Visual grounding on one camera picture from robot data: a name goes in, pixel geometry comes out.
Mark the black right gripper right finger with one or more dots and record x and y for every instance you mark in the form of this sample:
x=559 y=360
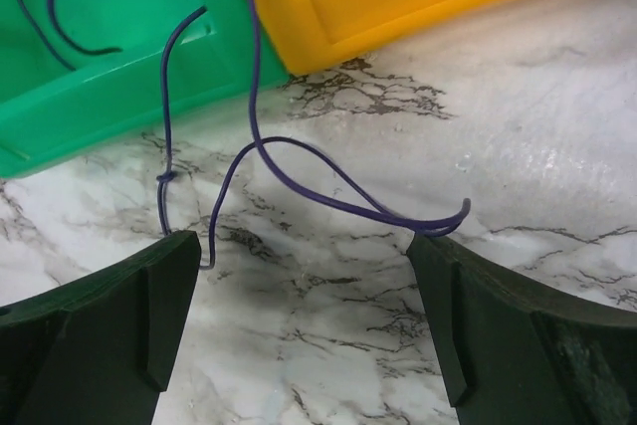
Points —
x=515 y=351

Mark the green plastic bin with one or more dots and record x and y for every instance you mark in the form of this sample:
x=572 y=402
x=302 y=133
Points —
x=76 y=73

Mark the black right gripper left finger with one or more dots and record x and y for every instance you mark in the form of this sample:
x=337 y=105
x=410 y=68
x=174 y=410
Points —
x=100 y=349

